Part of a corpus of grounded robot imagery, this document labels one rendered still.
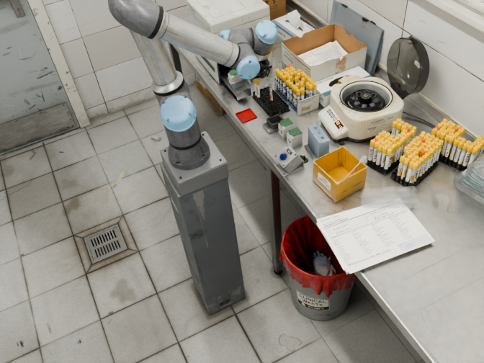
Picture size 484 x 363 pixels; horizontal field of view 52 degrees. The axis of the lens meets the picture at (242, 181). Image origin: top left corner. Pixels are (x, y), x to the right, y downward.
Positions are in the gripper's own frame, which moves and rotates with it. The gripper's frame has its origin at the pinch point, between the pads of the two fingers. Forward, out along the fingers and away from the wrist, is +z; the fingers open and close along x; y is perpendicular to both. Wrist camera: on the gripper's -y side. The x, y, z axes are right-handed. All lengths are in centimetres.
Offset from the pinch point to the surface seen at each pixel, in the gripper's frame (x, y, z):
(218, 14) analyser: 1.6, -30.7, 2.5
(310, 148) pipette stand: 7.5, 38.2, -4.4
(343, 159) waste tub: 12, 49, -14
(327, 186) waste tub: 0, 56, -18
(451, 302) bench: 8, 103, -40
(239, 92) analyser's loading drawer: -2.1, 0.7, 12.5
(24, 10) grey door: -70, -121, 86
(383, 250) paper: 2, 82, -30
